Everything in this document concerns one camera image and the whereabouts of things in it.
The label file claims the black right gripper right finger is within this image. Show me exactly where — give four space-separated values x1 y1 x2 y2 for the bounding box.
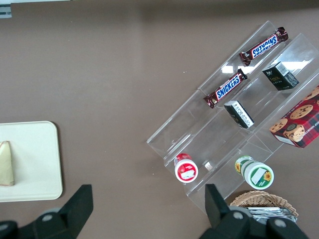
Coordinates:
199 184 268 239

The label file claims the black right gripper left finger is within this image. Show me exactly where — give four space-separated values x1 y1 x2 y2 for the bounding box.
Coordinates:
18 184 94 239

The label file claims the triangular sandwich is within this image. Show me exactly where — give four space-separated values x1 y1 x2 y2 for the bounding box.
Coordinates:
0 140 15 187

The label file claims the aluminium foil tray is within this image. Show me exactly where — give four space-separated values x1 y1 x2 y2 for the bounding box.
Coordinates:
246 206 298 225

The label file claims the light tan wicker basket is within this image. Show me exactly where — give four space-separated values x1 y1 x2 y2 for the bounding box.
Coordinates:
229 190 300 223

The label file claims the cream plastic tray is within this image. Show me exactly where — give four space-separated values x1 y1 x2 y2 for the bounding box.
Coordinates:
0 120 63 203

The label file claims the green lidded white cup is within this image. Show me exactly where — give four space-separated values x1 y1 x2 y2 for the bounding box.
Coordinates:
234 155 275 191

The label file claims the red lidded white cup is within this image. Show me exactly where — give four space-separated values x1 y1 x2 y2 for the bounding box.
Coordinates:
173 153 199 184

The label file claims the clear acrylic stepped stand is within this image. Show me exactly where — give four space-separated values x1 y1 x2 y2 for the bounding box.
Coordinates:
146 20 319 215

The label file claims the small black box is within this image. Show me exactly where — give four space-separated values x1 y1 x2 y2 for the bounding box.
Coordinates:
223 100 255 129
262 61 300 92

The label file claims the red tartan cookie box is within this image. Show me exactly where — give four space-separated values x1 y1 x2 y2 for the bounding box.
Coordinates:
270 85 319 149

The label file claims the snickers chocolate bar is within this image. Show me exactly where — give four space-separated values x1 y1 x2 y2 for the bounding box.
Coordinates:
239 26 290 67
203 69 249 110

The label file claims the grey white edge device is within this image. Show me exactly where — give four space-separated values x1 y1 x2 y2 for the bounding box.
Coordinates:
0 2 12 19

